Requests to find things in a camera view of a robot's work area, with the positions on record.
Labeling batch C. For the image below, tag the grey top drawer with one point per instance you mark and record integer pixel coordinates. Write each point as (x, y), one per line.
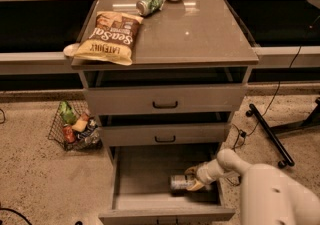
(155, 91)

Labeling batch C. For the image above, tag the brown yellow chip bag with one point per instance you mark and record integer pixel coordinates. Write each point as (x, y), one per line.
(112, 39)

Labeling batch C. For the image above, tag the grey drawer cabinet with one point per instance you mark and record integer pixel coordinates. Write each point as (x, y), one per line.
(185, 34)

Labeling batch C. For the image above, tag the green soda can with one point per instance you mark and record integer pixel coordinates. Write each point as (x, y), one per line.
(148, 7)

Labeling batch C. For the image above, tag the grey bottom drawer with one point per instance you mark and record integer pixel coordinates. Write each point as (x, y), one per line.
(140, 191)

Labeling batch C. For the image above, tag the white round disc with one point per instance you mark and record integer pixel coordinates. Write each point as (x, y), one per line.
(71, 49)

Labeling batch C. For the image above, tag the yellow bottle in basket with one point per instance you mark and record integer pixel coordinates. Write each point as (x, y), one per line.
(81, 123)

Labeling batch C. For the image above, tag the black wheeled stand base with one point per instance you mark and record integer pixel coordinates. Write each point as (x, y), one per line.
(312, 120)

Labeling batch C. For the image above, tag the grey middle drawer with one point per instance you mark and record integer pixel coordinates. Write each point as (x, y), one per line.
(174, 128)

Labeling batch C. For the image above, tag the grey drawer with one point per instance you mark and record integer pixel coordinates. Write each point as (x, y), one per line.
(140, 191)
(155, 91)
(174, 128)

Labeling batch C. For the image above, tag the black wire basket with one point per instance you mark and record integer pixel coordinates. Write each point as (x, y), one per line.
(89, 139)

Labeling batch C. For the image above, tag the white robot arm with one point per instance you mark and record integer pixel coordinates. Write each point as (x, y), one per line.
(268, 195)

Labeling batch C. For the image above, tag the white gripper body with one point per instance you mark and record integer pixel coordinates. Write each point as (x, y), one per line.
(203, 173)

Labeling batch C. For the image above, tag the green snack bag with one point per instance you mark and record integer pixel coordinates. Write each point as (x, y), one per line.
(67, 113)

